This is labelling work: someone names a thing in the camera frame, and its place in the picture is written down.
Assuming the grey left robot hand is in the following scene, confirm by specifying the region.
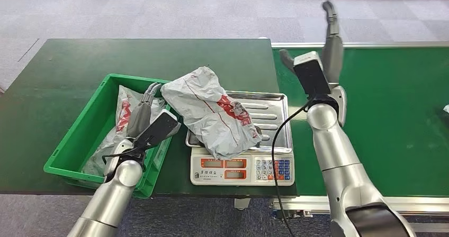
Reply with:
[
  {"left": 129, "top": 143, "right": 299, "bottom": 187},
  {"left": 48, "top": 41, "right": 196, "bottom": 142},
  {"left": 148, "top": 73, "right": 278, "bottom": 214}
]
[{"left": 126, "top": 82, "right": 163, "bottom": 140}]

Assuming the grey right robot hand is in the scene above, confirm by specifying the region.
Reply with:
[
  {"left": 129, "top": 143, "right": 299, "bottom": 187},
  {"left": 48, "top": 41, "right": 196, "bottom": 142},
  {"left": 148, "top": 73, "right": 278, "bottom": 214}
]
[{"left": 279, "top": 1, "right": 345, "bottom": 86}]

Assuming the green plastic basket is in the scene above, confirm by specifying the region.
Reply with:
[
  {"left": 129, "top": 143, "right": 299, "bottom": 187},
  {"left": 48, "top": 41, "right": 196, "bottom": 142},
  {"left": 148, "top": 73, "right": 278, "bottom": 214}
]
[{"left": 43, "top": 73, "right": 184, "bottom": 199}]

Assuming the steel weighing tray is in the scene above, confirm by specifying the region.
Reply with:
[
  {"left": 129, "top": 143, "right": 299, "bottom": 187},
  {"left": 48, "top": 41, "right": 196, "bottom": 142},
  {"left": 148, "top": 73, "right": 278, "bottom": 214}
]
[{"left": 185, "top": 90, "right": 294, "bottom": 155}]

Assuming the dark green table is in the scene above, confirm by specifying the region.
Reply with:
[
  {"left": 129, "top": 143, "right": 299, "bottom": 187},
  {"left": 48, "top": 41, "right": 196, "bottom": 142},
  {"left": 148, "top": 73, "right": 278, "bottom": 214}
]
[{"left": 0, "top": 38, "right": 299, "bottom": 198}]

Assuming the green belt conveyor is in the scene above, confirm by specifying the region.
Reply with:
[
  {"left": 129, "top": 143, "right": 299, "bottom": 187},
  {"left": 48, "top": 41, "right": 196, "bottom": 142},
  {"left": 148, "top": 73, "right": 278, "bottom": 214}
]
[{"left": 271, "top": 41, "right": 449, "bottom": 225}]

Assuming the white electronic scale body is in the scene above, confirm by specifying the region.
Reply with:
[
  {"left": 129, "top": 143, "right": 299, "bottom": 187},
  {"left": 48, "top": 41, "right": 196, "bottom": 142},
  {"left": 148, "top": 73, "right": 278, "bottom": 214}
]
[{"left": 190, "top": 145, "right": 295, "bottom": 187}]

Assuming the grey table foot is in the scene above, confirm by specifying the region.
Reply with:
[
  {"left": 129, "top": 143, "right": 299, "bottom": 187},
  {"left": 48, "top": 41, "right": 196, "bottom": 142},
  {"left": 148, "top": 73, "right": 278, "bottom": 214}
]
[{"left": 234, "top": 198, "right": 252, "bottom": 211}]

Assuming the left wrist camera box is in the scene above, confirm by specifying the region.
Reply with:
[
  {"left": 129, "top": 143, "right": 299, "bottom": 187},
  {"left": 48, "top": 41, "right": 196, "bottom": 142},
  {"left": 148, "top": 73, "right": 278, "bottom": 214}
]
[{"left": 133, "top": 109, "right": 182, "bottom": 151}]

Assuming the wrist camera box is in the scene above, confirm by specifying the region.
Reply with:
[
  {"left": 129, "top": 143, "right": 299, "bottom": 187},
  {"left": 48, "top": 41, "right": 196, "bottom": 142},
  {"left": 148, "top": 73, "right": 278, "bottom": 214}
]
[
  {"left": 293, "top": 51, "right": 333, "bottom": 97},
  {"left": 133, "top": 109, "right": 182, "bottom": 151}
]

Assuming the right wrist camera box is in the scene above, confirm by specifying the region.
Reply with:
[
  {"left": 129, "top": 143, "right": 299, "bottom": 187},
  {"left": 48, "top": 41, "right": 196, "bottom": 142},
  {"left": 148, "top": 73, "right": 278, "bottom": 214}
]
[{"left": 293, "top": 51, "right": 333, "bottom": 97}]

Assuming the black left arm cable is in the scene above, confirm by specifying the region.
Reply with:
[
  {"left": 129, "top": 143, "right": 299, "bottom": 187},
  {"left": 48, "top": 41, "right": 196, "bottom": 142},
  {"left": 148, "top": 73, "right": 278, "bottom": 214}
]
[{"left": 102, "top": 142, "right": 148, "bottom": 184}]

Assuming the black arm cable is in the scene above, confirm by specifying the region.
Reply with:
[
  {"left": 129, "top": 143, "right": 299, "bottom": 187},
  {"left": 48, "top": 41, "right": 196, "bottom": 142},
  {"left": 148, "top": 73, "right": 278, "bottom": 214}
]
[
  {"left": 102, "top": 142, "right": 148, "bottom": 184},
  {"left": 271, "top": 95, "right": 318, "bottom": 237}
]

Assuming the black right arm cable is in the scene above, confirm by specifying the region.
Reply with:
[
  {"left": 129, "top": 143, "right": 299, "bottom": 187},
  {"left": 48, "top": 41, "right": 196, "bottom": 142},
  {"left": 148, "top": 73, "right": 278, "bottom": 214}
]
[{"left": 271, "top": 95, "right": 318, "bottom": 237}]

